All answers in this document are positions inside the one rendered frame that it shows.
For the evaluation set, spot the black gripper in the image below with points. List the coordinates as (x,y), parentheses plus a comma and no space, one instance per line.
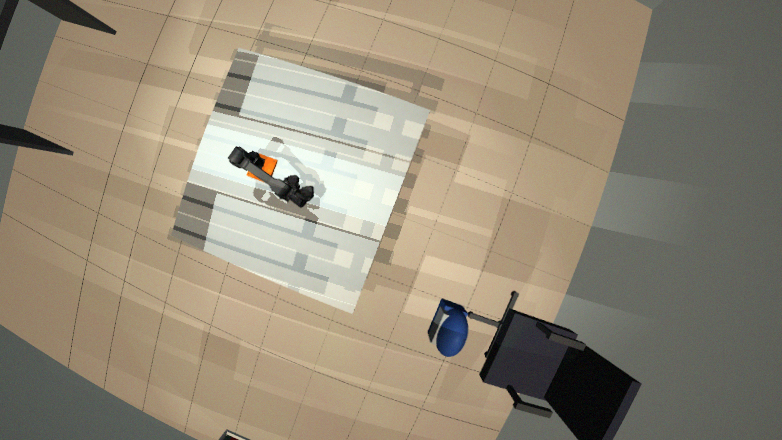
(307,191)

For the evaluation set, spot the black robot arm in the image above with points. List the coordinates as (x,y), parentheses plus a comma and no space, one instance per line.
(253,163)

